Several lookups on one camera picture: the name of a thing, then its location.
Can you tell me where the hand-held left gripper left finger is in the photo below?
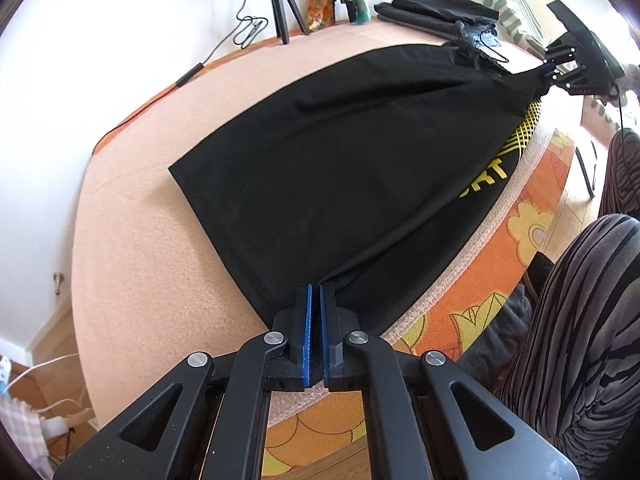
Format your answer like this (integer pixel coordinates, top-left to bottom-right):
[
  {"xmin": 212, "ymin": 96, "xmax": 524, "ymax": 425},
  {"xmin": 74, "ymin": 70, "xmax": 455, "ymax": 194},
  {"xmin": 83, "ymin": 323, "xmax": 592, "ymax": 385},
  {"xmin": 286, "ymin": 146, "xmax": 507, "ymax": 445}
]
[{"xmin": 52, "ymin": 283, "xmax": 314, "ymax": 480}]

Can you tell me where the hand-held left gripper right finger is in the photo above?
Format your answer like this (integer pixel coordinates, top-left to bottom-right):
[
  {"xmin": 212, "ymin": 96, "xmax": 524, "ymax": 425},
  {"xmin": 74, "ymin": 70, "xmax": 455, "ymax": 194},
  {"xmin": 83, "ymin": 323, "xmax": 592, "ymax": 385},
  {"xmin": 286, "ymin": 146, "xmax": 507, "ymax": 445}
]
[{"xmin": 319, "ymin": 283, "xmax": 582, "ymax": 480}]

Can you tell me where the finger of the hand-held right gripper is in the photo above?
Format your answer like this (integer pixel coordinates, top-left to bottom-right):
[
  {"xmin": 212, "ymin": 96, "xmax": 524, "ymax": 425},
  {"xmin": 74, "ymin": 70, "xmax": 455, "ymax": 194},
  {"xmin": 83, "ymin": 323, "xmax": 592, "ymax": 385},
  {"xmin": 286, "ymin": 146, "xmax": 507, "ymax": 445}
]
[
  {"xmin": 541, "ymin": 66, "xmax": 587, "ymax": 95},
  {"xmin": 543, "ymin": 42, "xmax": 580, "ymax": 72}
]

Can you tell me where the black t-shirt yellow print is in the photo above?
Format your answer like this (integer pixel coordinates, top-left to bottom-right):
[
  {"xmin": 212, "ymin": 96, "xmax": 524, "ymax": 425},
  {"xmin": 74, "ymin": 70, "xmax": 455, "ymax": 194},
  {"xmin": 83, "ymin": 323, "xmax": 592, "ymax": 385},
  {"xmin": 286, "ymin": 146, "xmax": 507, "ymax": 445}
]
[{"xmin": 168, "ymin": 42, "xmax": 551, "ymax": 337}]

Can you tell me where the black metal stand leg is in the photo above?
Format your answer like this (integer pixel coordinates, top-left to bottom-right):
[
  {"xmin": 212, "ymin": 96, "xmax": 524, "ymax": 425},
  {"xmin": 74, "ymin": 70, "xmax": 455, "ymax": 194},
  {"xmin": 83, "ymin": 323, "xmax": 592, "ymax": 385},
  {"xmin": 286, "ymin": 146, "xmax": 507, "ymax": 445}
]
[{"xmin": 574, "ymin": 146, "xmax": 597, "ymax": 199}]

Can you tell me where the person's striped trouser leg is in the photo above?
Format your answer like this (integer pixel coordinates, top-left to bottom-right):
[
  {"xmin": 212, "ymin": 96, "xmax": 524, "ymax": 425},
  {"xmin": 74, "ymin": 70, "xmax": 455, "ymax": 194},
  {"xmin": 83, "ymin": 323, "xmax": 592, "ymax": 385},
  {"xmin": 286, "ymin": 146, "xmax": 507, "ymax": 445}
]
[
  {"xmin": 596, "ymin": 129, "xmax": 640, "ymax": 222},
  {"xmin": 500, "ymin": 214, "xmax": 640, "ymax": 480}
]

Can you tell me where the folded black garment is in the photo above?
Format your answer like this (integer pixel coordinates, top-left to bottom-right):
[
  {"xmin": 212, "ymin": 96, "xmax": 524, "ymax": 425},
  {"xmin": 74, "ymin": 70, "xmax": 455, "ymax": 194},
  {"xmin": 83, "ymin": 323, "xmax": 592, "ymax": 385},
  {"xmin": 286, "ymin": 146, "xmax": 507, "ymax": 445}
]
[{"xmin": 387, "ymin": 0, "xmax": 501, "ymax": 23}]

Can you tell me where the folded dark grey garment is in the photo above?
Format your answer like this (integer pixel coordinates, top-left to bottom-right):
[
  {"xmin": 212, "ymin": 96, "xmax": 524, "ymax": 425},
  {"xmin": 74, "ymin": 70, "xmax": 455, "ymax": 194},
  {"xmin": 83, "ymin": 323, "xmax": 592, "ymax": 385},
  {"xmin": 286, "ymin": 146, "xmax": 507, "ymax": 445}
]
[{"xmin": 374, "ymin": 2, "xmax": 498, "ymax": 42}]

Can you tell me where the orange floral bed sheet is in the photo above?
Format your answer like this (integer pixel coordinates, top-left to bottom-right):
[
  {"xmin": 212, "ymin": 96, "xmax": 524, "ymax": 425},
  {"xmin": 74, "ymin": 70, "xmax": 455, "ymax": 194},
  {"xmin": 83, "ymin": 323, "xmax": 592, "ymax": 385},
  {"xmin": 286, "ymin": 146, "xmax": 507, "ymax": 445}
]
[{"xmin": 91, "ymin": 40, "xmax": 576, "ymax": 480}]

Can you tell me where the peach fleece blanket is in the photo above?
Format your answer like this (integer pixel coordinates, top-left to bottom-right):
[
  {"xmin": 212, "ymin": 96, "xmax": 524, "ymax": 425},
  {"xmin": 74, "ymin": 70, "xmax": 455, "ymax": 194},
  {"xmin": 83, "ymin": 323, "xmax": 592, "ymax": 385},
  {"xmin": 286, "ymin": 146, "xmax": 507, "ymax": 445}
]
[{"xmin": 71, "ymin": 19, "xmax": 553, "ymax": 428}]

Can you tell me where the white power adapter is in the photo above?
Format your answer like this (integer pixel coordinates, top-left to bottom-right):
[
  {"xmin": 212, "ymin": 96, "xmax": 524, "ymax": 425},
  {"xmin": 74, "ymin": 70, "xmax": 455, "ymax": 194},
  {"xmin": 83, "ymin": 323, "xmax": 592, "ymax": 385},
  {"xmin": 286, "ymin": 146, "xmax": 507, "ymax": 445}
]
[{"xmin": 39, "ymin": 414, "xmax": 72, "ymax": 438}]

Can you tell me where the black tripod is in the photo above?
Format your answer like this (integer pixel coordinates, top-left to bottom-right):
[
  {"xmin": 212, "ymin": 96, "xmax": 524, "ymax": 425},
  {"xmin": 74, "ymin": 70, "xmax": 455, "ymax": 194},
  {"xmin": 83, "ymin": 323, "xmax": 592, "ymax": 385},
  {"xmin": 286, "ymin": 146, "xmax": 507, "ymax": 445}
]
[{"xmin": 256, "ymin": 0, "xmax": 312, "ymax": 45}]

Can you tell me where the checked cloth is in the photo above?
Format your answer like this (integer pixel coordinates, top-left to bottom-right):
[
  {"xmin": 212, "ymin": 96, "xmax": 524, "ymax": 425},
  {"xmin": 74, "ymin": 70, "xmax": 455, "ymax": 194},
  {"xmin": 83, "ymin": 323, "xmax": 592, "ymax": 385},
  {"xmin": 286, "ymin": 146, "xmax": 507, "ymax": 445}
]
[{"xmin": 0, "ymin": 398, "xmax": 55, "ymax": 480}]

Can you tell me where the white cable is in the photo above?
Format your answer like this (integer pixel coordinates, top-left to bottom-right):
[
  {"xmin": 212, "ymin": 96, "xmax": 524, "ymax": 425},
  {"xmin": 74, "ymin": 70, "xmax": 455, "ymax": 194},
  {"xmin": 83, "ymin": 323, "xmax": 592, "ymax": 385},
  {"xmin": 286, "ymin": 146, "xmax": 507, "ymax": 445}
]
[{"xmin": 2, "ymin": 352, "xmax": 97, "ymax": 423}]

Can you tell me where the black cable with inline box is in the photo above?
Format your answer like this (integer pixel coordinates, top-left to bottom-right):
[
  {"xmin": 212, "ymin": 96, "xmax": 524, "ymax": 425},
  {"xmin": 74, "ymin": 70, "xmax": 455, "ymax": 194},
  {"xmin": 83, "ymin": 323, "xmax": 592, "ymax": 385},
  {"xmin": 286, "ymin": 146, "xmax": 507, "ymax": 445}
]
[{"xmin": 94, "ymin": 0, "xmax": 270, "ymax": 153}]

